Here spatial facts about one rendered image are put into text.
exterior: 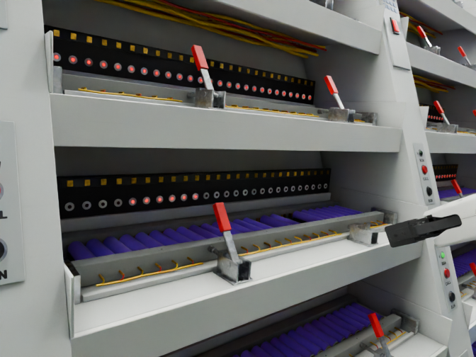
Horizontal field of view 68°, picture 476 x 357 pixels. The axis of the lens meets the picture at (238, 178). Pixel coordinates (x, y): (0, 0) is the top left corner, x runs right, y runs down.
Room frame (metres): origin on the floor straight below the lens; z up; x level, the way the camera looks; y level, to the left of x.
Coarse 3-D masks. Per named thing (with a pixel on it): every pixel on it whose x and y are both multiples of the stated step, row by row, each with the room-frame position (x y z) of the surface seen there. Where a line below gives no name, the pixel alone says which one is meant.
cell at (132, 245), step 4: (124, 236) 0.46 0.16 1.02; (128, 236) 0.46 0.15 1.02; (120, 240) 0.46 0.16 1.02; (124, 240) 0.45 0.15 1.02; (128, 240) 0.45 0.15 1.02; (132, 240) 0.45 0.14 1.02; (136, 240) 0.45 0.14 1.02; (124, 244) 0.45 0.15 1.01; (128, 244) 0.44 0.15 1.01; (132, 244) 0.44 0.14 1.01; (136, 244) 0.44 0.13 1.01; (140, 244) 0.43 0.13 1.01; (132, 248) 0.43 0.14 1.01; (136, 248) 0.43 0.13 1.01; (140, 248) 0.43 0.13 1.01; (144, 248) 0.42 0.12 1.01; (148, 248) 0.43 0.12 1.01
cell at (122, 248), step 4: (104, 240) 0.45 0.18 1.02; (108, 240) 0.44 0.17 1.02; (112, 240) 0.44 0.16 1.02; (116, 240) 0.44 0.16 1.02; (104, 244) 0.45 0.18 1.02; (108, 244) 0.44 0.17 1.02; (112, 244) 0.43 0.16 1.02; (116, 244) 0.43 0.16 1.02; (120, 244) 0.43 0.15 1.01; (108, 248) 0.44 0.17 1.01; (112, 248) 0.43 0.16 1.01; (116, 248) 0.42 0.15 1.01; (120, 248) 0.42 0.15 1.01; (124, 248) 0.42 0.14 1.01; (128, 248) 0.42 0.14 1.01; (116, 252) 0.42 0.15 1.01; (120, 252) 0.41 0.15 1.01
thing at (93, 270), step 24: (360, 216) 0.65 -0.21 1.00; (216, 240) 0.46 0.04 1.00; (240, 240) 0.48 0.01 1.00; (264, 240) 0.51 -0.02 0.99; (288, 240) 0.53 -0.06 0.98; (312, 240) 0.55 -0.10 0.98; (72, 264) 0.36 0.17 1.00; (96, 264) 0.36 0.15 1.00; (120, 264) 0.38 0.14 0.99; (144, 264) 0.40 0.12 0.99; (168, 264) 0.42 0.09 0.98; (192, 264) 0.42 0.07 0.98
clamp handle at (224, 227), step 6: (216, 204) 0.42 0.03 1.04; (222, 204) 0.42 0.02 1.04; (216, 210) 0.42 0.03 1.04; (222, 210) 0.42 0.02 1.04; (216, 216) 0.42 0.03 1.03; (222, 216) 0.42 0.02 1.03; (222, 222) 0.41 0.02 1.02; (228, 222) 0.42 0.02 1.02; (222, 228) 0.41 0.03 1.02; (228, 228) 0.42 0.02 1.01; (228, 234) 0.42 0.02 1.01; (228, 240) 0.41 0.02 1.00; (228, 246) 0.41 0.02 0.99; (234, 246) 0.42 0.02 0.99; (228, 252) 0.41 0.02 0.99; (234, 252) 0.41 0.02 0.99; (228, 258) 0.42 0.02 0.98; (234, 258) 0.41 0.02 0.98
